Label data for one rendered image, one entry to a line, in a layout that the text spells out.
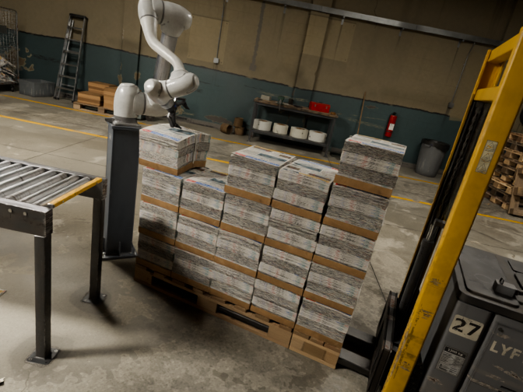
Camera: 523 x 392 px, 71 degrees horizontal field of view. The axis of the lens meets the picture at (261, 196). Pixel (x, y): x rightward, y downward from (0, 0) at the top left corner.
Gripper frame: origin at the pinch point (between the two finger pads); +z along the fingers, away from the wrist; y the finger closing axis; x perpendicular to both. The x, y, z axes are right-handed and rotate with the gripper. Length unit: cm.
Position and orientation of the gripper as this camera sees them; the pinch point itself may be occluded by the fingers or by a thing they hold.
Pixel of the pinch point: (183, 117)
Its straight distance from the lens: 247.3
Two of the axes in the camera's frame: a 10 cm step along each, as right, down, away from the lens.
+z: 2.4, 2.3, 9.4
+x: 9.1, 2.9, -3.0
